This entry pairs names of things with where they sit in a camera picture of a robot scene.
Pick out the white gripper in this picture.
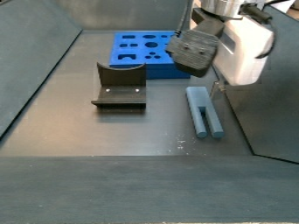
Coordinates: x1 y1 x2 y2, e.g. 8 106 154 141
209 17 273 98

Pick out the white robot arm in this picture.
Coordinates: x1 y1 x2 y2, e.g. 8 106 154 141
200 0 276 96

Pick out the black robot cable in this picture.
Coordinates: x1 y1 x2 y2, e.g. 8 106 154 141
242 0 299 60

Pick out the blue foam shape tray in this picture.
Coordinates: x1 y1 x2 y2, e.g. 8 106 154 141
108 31 190 80

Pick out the black curved fixture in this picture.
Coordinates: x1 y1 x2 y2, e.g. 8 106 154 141
90 64 145 109

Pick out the light blue square-circle object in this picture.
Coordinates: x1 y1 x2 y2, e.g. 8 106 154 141
185 87 224 138

